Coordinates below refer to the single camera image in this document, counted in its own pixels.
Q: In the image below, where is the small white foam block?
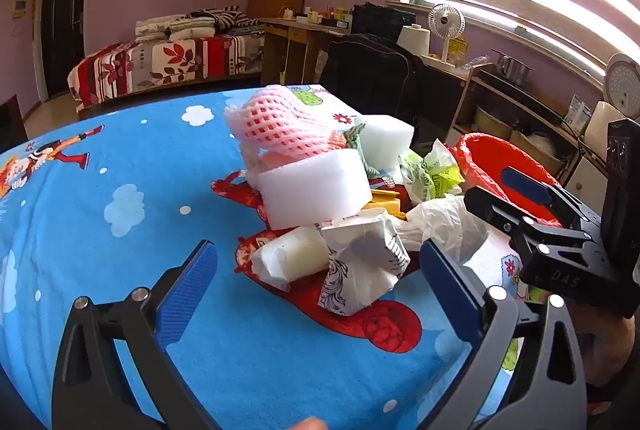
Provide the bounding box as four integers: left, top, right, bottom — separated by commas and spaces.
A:
356, 114, 416, 161

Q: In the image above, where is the folded white quilt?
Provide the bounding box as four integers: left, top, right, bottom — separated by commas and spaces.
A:
136, 13, 216, 42

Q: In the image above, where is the steel pot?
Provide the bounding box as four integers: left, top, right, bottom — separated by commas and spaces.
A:
492, 49, 533, 84

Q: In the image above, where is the green patterned cloth scrap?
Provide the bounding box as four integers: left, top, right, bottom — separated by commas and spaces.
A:
345, 124, 382, 181

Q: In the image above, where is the small yellow basin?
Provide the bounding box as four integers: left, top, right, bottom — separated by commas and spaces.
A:
474, 106, 512, 140

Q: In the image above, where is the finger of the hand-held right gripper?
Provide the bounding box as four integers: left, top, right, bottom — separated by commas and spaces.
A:
501, 167, 604, 237
464, 187, 594, 272

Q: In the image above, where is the wooden desk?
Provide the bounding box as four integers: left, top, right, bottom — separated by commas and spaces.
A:
260, 17, 351, 86

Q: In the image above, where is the dark door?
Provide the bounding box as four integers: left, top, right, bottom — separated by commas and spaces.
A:
39, 0, 91, 104

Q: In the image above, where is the white desk fan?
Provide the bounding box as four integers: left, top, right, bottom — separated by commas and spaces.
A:
427, 4, 466, 61

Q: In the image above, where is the black duffel bag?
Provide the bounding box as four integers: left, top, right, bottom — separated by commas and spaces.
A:
350, 2, 417, 44

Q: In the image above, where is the bed with leaf bedspread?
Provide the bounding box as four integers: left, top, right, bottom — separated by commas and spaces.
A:
67, 5, 266, 113

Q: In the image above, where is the white plastic bag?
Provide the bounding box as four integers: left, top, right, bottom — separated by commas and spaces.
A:
405, 195, 491, 263

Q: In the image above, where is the black induction cooker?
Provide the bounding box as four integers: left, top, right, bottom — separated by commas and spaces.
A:
482, 73, 566, 121

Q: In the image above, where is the large yellow basin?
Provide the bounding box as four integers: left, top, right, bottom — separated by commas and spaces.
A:
510, 129, 560, 163

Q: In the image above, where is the black white striped cloth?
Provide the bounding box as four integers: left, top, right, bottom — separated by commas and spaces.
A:
202, 6, 261, 31

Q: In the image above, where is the green printed plastic bag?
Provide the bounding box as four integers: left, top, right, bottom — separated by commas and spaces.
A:
398, 139, 466, 202

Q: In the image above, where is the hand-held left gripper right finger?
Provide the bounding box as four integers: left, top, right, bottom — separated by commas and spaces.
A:
420, 237, 588, 430

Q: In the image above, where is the person's left hand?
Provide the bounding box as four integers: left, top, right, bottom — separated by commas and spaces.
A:
287, 416, 328, 430

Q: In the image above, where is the white rice cooker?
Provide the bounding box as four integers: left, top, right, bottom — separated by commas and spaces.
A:
585, 53, 640, 156

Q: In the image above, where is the wooden headboard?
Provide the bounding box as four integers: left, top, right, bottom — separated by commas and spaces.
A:
247, 0, 306, 18

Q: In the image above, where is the yellow wrapper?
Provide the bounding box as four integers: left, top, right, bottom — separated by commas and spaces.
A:
361, 189, 407, 222

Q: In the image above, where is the large black backpack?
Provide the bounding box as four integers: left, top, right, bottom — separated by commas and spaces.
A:
320, 34, 426, 146

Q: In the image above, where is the wooden kitchen cabinet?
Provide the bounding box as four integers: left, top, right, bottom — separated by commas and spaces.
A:
450, 60, 611, 196

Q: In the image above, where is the red lined trash bin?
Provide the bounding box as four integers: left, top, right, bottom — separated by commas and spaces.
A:
450, 133, 566, 228

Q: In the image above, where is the person's right hand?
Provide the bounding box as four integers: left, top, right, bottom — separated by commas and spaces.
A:
575, 305, 640, 386

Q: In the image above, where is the crumpled printed paper wrapper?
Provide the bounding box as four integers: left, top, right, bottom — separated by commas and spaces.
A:
320, 209, 412, 317

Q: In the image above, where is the blue cartoon printed blanket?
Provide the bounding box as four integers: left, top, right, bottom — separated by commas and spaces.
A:
0, 84, 541, 430

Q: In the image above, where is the white cylinder appliance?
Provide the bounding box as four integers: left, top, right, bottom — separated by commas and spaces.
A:
397, 24, 432, 57

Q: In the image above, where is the pink foam fruit net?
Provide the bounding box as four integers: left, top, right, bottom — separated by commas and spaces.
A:
223, 84, 348, 161

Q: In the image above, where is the large white foam block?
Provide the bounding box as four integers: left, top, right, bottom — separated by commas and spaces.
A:
256, 149, 372, 230

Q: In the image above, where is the blue white packet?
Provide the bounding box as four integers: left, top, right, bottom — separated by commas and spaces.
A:
567, 94, 591, 131

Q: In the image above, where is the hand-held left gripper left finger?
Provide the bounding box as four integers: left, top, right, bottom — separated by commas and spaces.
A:
51, 239, 219, 430

